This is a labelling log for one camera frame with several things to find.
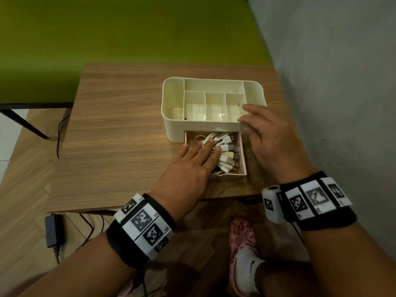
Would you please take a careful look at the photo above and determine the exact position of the pink patterned slipper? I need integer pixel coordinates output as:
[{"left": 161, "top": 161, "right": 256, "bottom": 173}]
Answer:
[
  {"left": 229, "top": 217, "right": 264, "bottom": 297},
  {"left": 118, "top": 275, "right": 136, "bottom": 297}
]

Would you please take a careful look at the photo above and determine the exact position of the person's left hand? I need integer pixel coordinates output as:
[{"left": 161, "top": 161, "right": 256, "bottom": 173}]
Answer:
[{"left": 148, "top": 138, "right": 223, "bottom": 224}]

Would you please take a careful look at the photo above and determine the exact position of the thin dark red cable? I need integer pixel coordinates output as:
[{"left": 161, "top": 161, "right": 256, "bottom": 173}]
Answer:
[{"left": 56, "top": 114, "right": 72, "bottom": 159}]

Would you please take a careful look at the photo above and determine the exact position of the white compartment organizer box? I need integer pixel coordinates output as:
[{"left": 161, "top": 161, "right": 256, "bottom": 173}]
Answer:
[{"left": 161, "top": 77, "right": 267, "bottom": 143}]

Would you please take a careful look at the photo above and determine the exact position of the green table with black legs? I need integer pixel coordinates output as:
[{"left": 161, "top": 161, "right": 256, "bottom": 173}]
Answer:
[{"left": 0, "top": 0, "right": 273, "bottom": 140}]

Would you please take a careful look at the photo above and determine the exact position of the person's right forearm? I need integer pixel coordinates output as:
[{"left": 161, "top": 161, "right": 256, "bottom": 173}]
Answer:
[{"left": 296, "top": 222, "right": 396, "bottom": 297}]

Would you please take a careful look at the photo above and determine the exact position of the person's right hand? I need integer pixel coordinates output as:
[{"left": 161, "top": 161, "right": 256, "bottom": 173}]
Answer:
[{"left": 238, "top": 103, "right": 319, "bottom": 185}]

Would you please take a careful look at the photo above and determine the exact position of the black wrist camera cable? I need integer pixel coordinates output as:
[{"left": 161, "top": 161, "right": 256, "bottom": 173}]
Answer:
[{"left": 290, "top": 222, "right": 307, "bottom": 246}]

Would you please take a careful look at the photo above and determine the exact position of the black power adapter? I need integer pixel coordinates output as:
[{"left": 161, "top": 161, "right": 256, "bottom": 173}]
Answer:
[{"left": 45, "top": 213, "right": 66, "bottom": 249}]

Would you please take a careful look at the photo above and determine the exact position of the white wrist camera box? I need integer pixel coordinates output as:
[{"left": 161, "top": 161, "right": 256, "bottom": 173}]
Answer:
[{"left": 262, "top": 185, "right": 286, "bottom": 225}]

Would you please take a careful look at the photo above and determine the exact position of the black power adapter cable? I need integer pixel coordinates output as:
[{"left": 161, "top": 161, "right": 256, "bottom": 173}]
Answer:
[{"left": 53, "top": 213, "right": 106, "bottom": 265}]

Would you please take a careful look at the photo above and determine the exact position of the pink organizer drawer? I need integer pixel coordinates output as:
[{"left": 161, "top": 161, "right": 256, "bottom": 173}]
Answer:
[{"left": 184, "top": 130, "right": 248, "bottom": 182}]

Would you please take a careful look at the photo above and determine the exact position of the black wristband with marker tiles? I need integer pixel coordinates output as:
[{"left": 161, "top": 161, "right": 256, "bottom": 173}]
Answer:
[
  {"left": 106, "top": 193, "right": 177, "bottom": 270},
  {"left": 278, "top": 171, "right": 357, "bottom": 231}
]

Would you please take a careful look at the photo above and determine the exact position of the bundle of white USB cables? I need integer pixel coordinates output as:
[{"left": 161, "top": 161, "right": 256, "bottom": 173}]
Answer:
[{"left": 189, "top": 132, "right": 240, "bottom": 177}]

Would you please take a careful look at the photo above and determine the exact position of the white sock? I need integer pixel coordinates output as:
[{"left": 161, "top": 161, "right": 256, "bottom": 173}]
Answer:
[{"left": 235, "top": 245, "right": 267, "bottom": 295}]

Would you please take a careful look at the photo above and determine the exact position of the person's left forearm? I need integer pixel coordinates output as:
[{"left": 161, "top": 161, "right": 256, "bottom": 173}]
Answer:
[{"left": 19, "top": 231, "right": 147, "bottom": 297}]

